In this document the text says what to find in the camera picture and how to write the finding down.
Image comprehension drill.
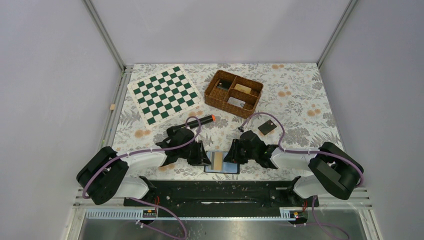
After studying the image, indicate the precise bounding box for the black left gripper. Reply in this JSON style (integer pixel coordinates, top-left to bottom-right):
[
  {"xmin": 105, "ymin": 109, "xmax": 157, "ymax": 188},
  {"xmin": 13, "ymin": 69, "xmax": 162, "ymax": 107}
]
[{"xmin": 179, "ymin": 139, "xmax": 211, "ymax": 166}]

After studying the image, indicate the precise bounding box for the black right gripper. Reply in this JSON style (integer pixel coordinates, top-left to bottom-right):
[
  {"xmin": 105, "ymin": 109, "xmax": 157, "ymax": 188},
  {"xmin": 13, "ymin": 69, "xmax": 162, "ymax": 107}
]
[{"xmin": 223, "ymin": 138, "xmax": 258, "ymax": 165}]

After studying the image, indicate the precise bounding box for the black VIP card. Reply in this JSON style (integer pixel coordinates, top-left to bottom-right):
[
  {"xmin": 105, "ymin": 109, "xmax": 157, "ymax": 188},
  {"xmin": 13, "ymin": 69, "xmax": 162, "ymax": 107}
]
[{"xmin": 257, "ymin": 119, "xmax": 277, "ymax": 136}]

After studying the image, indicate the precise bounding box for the black leather card holder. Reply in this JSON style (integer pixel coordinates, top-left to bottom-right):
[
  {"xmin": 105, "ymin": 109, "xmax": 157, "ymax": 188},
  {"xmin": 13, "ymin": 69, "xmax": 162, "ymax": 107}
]
[{"xmin": 203, "ymin": 151, "xmax": 240, "ymax": 175}]

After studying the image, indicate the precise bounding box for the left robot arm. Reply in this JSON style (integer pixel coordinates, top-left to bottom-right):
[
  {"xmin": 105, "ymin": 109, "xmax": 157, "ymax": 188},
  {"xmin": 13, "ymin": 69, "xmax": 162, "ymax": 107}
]
[{"xmin": 76, "ymin": 127, "xmax": 211, "ymax": 206}]

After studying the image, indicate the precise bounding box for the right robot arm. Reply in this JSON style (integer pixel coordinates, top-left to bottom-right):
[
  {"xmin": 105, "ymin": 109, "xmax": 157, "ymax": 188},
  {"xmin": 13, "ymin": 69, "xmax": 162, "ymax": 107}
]
[{"xmin": 223, "ymin": 130, "xmax": 364, "ymax": 206}]

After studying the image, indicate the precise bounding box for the gold card magnetic stripe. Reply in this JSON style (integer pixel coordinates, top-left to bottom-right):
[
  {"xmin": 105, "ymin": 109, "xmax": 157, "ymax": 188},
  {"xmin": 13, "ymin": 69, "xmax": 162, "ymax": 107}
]
[{"xmin": 211, "ymin": 151, "xmax": 224, "ymax": 171}]

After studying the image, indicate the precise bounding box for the white card in basket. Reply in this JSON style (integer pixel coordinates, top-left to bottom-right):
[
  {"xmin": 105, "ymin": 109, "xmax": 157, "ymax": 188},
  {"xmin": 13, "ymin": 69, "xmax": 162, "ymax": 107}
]
[{"xmin": 227, "ymin": 97, "xmax": 246, "ymax": 108}]

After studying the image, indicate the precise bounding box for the tan card in basket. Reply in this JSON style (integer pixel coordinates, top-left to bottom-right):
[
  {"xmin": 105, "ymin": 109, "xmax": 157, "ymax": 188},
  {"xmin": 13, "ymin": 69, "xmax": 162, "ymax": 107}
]
[{"xmin": 234, "ymin": 83, "xmax": 252, "ymax": 94}]

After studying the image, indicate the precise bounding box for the black flashlight orange tip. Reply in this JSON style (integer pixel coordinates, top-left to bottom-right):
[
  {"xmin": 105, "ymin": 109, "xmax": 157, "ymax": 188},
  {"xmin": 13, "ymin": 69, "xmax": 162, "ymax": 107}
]
[{"xmin": 172, "ymin": 114, "xmax": 217, "ymax": 132}]

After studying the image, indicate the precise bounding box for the brown wicker divided basket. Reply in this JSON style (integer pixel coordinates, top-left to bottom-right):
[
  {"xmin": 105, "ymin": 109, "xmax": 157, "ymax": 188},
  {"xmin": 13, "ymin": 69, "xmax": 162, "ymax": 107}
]
[{"xmin": 204, "ymin": 70, "xmax": 264, "ymax": 119}]

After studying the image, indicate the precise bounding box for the floral table mat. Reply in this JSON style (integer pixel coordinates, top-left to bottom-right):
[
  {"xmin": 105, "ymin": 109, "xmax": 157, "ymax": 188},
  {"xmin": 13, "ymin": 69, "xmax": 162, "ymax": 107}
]
[{"xmin": 112, "ymin": 63, "xmax": 343, "ymax": 181}]

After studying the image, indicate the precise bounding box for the green white chessboard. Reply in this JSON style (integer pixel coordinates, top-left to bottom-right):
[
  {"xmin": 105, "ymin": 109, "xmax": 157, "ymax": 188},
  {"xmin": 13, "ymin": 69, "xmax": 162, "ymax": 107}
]
[{"xmin": 127, "ymin": 65, "xmax": 204, "ymax": 130}]

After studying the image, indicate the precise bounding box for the black item in basket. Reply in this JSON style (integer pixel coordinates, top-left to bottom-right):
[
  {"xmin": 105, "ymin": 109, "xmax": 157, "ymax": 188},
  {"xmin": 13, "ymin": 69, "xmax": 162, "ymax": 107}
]
[{"xmin": 216, "ymin": 79, "xmax": 233, "ymax": 91}]

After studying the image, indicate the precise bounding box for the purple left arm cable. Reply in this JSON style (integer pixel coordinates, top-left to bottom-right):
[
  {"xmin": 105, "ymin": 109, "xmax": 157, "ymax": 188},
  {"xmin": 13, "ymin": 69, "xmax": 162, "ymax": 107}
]
[{"xmin": 82, "ymin": 116, "xmax": 202, "ymax": 240}]

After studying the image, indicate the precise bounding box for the aluminium slotted rail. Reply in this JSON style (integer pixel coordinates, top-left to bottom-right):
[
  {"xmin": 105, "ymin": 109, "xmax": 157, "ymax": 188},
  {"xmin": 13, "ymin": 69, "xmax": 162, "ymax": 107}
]
[{"xmin": 72, "ymin": 187, "xmax": 372, "ymax": 222}]

